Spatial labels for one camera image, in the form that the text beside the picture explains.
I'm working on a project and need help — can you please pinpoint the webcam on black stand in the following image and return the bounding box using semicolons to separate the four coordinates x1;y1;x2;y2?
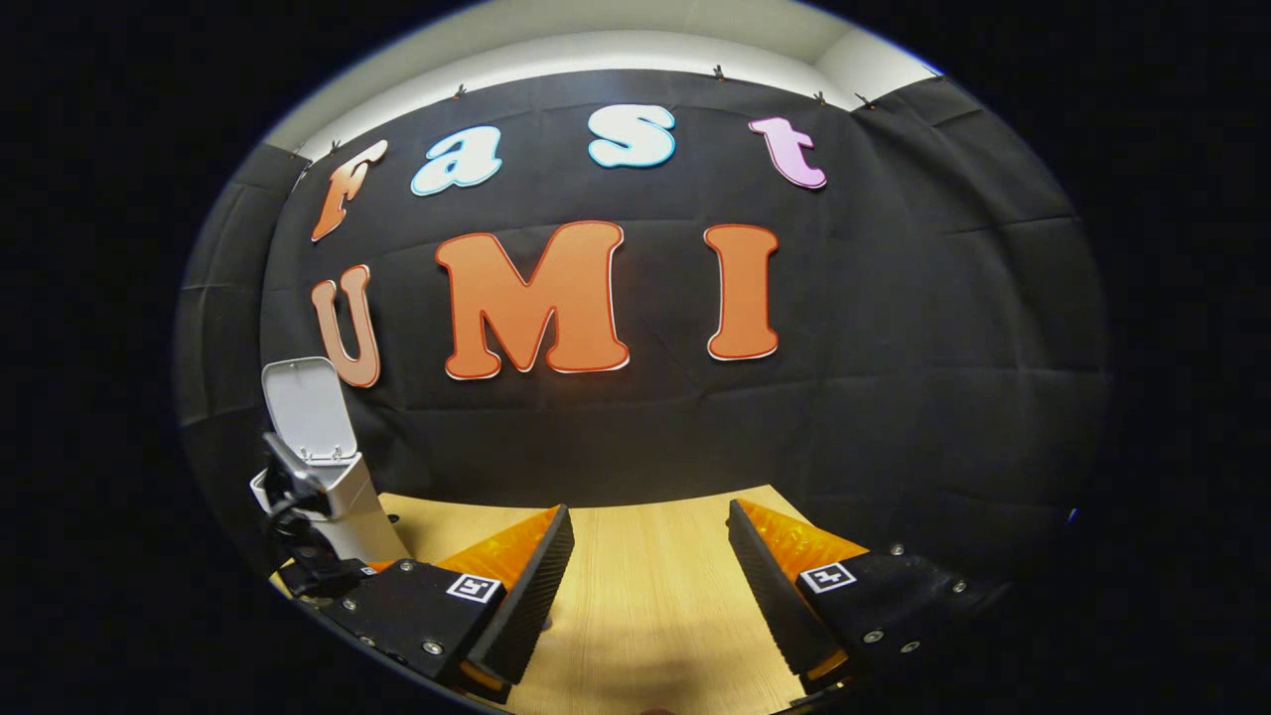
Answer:
258;431;373;599

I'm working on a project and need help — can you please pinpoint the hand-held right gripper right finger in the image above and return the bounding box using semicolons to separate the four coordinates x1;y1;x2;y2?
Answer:
728;499;1014;698

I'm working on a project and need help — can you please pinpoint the wooden desktop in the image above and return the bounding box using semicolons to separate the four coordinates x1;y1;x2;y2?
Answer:
268;484;825;715

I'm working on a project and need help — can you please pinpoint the white desktop garbage bin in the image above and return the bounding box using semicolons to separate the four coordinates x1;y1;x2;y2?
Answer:
250;357;410;569

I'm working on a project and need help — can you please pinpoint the black backdrop cloth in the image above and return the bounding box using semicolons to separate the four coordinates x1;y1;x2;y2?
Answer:
177;68;1110;597

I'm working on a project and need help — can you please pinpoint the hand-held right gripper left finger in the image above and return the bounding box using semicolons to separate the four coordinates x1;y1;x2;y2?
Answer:
298;503;576;706

